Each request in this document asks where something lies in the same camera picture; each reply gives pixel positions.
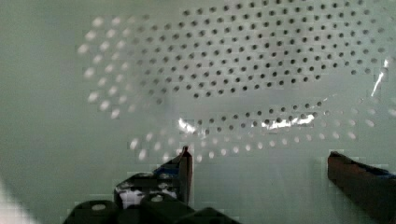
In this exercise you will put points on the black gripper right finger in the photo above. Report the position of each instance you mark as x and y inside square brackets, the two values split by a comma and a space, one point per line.
[372, 189]

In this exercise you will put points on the green plastic strainer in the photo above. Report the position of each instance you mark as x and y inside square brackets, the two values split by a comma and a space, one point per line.
[260, 92]

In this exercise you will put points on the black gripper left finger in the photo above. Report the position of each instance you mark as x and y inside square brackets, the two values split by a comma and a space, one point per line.
[172, 178]

